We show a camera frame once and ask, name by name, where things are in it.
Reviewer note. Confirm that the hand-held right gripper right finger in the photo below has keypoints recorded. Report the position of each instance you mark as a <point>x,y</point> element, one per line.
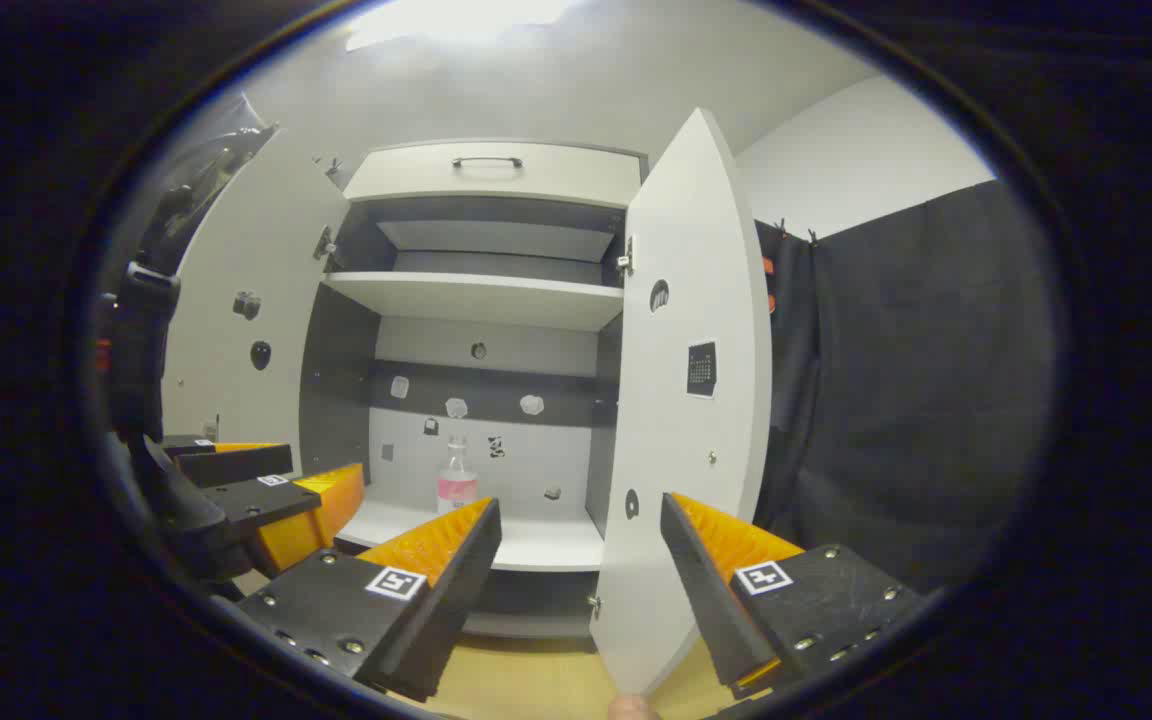
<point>711,590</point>

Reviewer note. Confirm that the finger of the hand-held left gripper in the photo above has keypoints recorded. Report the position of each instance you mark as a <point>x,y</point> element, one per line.
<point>266,500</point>
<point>236,466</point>

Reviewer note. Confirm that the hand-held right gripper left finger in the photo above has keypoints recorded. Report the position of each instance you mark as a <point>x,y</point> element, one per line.
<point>436,610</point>

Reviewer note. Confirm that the clear bottle with pink label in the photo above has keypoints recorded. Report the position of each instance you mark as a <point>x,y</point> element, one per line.
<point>456,488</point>

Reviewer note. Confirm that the white cabinet door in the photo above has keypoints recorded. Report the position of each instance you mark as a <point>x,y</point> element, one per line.
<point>676,450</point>
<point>236,240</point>

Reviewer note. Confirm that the white cabinet shelf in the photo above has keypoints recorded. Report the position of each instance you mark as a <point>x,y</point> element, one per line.
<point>476,298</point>

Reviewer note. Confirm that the white and grey cabinet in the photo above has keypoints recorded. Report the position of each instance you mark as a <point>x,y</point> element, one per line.
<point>481,240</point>

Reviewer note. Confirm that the black backdrop cloth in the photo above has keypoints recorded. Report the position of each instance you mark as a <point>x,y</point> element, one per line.
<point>916,400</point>

